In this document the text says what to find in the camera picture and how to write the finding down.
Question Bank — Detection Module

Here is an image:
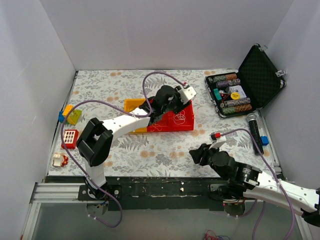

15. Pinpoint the white wire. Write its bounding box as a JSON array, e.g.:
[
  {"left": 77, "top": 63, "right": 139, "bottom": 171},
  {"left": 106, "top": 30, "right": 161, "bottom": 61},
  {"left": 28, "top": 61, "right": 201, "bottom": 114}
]
[{"left": 173, "top": 111, "right": 187, "bottom": 125}]

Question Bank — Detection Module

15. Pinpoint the red plastic bin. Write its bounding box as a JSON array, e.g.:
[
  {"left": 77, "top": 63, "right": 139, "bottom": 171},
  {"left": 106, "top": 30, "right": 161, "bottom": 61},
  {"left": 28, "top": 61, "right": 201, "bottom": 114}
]
[
  {"left": 169, "top": 104, "right": 195, "bottom": 132},
  {"left": 147, "top": 112, "right": 171, "bottom": 133}
]

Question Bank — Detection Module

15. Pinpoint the yellow plastic bin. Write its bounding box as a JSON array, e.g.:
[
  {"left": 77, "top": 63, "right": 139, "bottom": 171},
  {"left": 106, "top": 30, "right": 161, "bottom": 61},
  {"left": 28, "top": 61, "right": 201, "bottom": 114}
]
[{"left": 124, "top": 98, "right": 147, "bottom": 134}]

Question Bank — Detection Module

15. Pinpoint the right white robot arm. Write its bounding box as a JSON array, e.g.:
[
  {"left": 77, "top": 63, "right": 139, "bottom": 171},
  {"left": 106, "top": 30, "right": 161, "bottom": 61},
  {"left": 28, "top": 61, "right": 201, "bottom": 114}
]
[{"left": 189, "top": 143, "right": 320, "bottom": 227}]

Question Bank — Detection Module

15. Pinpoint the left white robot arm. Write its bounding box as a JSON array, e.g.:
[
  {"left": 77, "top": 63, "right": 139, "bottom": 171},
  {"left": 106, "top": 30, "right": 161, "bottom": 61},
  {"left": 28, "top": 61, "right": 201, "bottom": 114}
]
[{"left": 76, "top": 85, "right": 197, "bottom": 200}]

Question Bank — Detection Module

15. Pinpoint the black microphone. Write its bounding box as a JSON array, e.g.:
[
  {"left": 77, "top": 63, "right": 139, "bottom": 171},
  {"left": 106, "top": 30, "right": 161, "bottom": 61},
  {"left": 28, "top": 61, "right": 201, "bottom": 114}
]
[{"left": 246, "top": 113, "right": 264, "bottom": 155}]

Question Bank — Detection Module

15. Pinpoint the small blue toy block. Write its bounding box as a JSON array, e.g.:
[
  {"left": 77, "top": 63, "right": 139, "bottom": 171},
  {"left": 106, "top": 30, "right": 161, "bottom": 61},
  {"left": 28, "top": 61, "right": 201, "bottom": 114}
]
[{"left": 260, "top": 136, "right": 270, "bottom": 146}]

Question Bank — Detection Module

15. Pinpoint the floral table mat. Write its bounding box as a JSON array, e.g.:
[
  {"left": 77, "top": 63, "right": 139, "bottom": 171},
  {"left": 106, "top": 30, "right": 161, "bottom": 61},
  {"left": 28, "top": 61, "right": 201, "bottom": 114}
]
[{"left": 47, "top": 68, "right": 278, "bottom": 178}]

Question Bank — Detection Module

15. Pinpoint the black poker chip case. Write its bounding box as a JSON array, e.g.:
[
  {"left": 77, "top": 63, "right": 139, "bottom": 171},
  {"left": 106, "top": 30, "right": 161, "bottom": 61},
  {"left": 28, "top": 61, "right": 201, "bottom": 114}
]
[{"left": 204, "top": 44, "right": 287, "bottom": 119}]

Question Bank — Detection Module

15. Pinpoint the yellow green blue block stack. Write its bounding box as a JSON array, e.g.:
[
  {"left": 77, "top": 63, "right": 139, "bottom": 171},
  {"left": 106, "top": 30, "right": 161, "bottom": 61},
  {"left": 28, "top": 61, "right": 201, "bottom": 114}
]
[{"left": 58, "top": 104, "right": 82, "bottom": 125}]

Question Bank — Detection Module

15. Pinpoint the red white window block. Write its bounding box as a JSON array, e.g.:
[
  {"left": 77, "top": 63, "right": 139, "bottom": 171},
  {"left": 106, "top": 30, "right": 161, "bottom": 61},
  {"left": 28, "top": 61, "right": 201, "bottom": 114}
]
[{"left": 61, "top": 129, "right": 79, "bottom": 149}]

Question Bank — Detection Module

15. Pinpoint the small red white toy block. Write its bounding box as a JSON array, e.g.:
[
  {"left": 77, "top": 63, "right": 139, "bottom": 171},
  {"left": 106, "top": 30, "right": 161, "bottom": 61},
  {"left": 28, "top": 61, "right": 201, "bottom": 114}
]
[{"left": 52, "top": 154, "right": 69, "bottom": 167}]

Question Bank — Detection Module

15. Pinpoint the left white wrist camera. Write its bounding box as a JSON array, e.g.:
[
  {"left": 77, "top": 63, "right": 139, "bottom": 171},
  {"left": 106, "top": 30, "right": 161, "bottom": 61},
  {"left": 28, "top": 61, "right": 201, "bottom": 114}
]
[{"left": 177, "top": 83, "right": 197, "bottom": 105}]

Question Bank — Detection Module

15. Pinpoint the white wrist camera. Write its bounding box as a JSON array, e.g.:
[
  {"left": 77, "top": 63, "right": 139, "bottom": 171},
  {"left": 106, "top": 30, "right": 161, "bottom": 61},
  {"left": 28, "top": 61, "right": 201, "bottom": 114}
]
[
  {"left": 209, "top": 132, "right": 227, "bottom": 149},
  {"left": 177, "top": 83, "right": 197, "bottom": 105}
]

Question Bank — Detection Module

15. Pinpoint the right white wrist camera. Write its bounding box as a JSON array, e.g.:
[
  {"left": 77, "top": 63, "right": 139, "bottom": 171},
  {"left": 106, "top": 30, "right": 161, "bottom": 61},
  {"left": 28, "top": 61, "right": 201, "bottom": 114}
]
[{"left": 209, "top": 132, "right": 227, "bottom": 149}]

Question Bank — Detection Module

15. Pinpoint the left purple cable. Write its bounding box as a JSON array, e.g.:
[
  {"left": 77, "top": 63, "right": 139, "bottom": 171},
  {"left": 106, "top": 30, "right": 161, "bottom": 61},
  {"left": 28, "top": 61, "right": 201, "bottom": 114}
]
[{"left": 59, "top": 71, "right": 188, "bottom": 229}]

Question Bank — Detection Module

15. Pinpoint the purple cable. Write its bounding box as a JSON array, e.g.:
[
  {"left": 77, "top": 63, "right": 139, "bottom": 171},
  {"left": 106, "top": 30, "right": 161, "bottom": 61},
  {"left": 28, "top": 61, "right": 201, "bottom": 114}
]
[
  {"left": 214, "top": 128, "right": 295, "bottom": 240},
  {"left": 59, "top": 71, "right": 188, "bottom": 229}
]

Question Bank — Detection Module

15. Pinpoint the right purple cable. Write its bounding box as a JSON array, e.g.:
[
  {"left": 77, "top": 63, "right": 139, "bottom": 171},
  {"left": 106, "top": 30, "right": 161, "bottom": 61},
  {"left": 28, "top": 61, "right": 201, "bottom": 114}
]
[{"left": 214, "top": 128, "right": 295, "bottom": 240}]

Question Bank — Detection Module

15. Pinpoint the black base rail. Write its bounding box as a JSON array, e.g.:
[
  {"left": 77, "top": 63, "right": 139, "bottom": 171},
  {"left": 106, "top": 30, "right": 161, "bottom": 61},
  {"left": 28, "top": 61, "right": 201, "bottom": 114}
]
[{"left": 44, "top": 175, "right": 276, "bottom": 212}]

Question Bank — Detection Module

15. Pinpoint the wire bundle on floor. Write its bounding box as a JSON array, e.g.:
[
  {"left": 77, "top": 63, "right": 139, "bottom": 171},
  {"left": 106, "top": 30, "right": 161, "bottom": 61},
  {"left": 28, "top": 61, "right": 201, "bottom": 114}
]
[{"left": 202, "top": 229, "right": 232, "bottom": 240}]

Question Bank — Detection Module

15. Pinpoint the aluminium frame rail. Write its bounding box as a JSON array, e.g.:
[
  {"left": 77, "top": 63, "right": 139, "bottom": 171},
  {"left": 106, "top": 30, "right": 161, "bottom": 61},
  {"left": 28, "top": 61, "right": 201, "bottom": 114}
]
[{"left": 19, "top": 182, "right": 87, "bottom": 240}]

